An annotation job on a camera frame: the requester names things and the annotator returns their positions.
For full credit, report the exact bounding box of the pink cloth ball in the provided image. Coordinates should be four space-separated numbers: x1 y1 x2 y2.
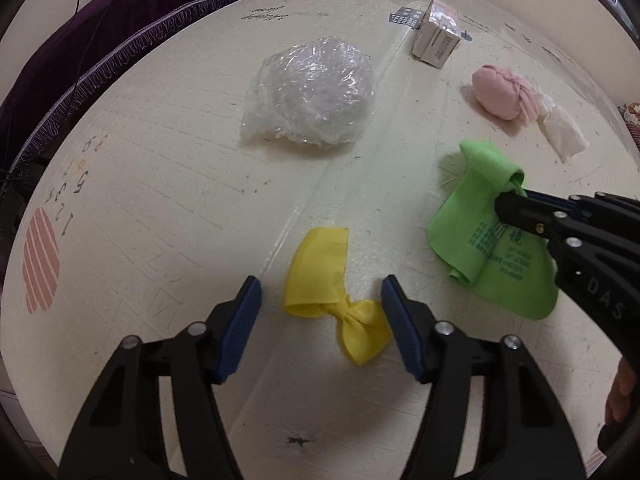
471 64 541 122

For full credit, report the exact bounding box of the striped blanket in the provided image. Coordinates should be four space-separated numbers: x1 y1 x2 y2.
619 102 640 148

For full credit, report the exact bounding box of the green cloth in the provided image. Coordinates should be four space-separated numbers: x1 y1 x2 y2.
427 140 558 320

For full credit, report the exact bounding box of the clear plastic bag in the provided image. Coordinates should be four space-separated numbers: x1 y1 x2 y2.
239 36 375 147

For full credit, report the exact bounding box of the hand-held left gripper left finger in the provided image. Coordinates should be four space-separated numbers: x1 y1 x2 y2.
57 275 263 480

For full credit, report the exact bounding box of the yellow cloth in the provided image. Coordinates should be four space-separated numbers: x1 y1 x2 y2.
284 226 392 365

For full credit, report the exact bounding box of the person's right hand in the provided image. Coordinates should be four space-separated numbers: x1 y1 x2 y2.
606 357 640 423

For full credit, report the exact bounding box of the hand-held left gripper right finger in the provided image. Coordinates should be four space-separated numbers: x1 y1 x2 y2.
380 275 587 480

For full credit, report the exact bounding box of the white crumpled cloth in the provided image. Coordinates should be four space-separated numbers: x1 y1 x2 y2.
535 87 591 158

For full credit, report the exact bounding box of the white carton box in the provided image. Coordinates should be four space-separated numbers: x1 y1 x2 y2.
412 0 463 68

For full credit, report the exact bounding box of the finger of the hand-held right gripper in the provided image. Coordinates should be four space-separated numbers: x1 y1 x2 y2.
495 192 640 262
522 189 640 226

